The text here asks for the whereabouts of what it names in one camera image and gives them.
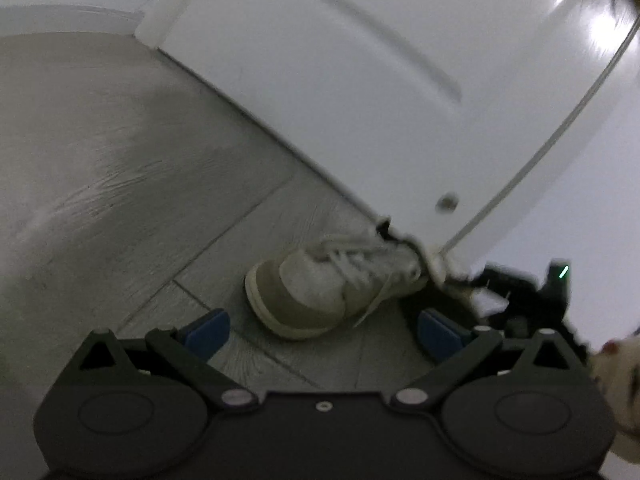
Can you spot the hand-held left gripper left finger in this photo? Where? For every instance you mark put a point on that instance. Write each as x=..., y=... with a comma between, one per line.
x=207, y=332

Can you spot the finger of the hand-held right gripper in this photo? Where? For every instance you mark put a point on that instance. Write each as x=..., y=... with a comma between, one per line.
x=505, y=282

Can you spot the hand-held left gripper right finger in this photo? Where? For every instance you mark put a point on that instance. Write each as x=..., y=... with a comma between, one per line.
x=437, y=335

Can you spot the tan and white sneaker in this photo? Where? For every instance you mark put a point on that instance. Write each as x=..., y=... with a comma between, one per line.
x=310, y=290

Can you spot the round metal door lock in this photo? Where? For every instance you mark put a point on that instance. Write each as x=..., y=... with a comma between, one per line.
x=447, y=202

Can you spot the white fluffy printed cloth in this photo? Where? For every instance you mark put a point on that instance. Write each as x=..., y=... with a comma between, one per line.
x=622, y=395

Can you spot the white door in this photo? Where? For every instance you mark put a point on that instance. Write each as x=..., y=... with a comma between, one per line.
x=350, y=85

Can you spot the short white baseboard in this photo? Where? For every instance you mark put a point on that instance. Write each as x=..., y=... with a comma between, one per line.
x=60, y=20

